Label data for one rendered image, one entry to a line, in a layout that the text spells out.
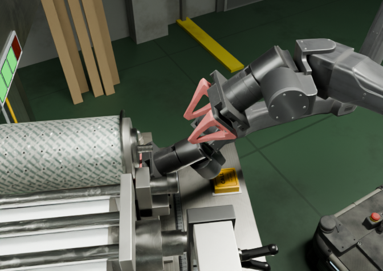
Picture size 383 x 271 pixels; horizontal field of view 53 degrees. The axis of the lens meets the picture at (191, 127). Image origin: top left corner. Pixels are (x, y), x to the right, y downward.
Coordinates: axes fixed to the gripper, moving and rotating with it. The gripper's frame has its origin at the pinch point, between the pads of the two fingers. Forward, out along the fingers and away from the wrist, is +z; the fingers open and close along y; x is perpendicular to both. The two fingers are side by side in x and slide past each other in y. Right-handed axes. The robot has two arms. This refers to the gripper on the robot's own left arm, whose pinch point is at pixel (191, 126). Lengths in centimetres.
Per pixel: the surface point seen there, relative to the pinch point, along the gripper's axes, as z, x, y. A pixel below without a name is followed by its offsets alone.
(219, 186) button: 18.2, -35.7, 14.2
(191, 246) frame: -3.7, 10.0, -27.5
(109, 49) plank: 94, -59, 188
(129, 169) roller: 12.1, 3.6, -3.6
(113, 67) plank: 103, -70, 186
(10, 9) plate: 36, 24, 58
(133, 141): 9.6, 4.9, 0.5
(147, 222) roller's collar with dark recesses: 2.7, 9.7, -21.2
